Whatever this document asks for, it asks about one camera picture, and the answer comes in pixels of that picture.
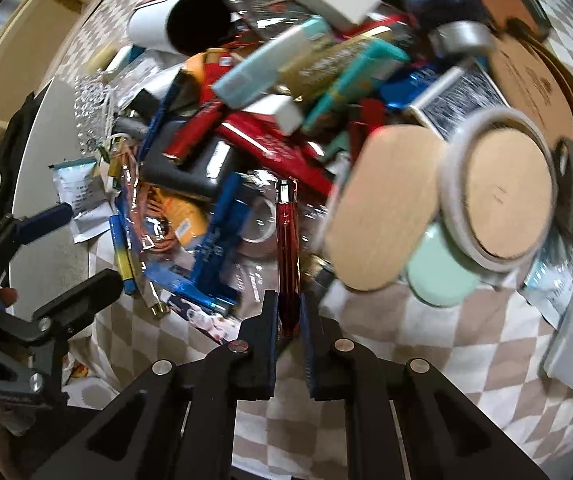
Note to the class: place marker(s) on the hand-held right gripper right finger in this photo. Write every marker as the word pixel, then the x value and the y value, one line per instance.
pixel 309 350

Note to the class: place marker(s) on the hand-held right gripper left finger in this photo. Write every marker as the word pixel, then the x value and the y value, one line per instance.
pixel 266 330

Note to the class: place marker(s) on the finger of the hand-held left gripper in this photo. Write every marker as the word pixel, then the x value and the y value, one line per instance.
pixel 46 217
pixel 79 295

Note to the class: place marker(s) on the white storage box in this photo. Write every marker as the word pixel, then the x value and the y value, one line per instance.
pixel 46 160

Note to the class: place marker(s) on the black sleep mask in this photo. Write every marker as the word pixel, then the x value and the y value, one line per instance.
pixel 16 140

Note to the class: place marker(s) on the red translucent lighter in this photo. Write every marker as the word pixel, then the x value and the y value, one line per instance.
pixel 287 240

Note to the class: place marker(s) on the person's left hand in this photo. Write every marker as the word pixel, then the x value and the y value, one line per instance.
pixel 6 296

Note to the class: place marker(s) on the silver foil packet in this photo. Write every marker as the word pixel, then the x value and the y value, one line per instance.
pixel 79 190

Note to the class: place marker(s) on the pile of blue stick packets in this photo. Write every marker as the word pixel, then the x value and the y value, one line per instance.
pixel 221 240

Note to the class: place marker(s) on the clear tape roll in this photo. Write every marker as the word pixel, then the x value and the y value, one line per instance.
pixel 259 227

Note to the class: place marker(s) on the black power bank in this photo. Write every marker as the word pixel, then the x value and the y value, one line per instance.
pixel 176 160

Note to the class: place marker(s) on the mint green round compact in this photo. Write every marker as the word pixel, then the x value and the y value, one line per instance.
pixel 441 275

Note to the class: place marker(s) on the oval wooden lid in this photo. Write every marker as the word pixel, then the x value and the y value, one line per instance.
pixel 381 210

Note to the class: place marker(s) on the wooden bedside shelf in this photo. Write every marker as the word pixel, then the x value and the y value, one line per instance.
pixel 26 50

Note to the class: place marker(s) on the pile of red stick packets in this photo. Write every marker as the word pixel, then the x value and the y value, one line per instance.
pixel 266 135

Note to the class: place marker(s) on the white cylindrical tumbler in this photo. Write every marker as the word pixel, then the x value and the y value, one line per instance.
pixel 161 25

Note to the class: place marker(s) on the clear printed sachet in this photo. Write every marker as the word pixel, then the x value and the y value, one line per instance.
pixel 546 275

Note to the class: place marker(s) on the round wooden white-rimmed coaster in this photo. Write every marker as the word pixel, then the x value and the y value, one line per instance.
pixel 506 195

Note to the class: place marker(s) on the light blue tube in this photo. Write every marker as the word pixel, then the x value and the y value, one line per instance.
pixel 266 65

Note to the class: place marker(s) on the teal plastic case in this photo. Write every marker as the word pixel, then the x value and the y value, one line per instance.
pixel 361 80

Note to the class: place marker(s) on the olive gold tube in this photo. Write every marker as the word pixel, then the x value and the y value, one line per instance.
pixel 326 62

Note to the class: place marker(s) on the blue playing card box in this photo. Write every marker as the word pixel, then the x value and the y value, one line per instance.
pixel 466 95

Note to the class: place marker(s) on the oval brown leather tag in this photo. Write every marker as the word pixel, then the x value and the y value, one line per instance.
pixel 531 85

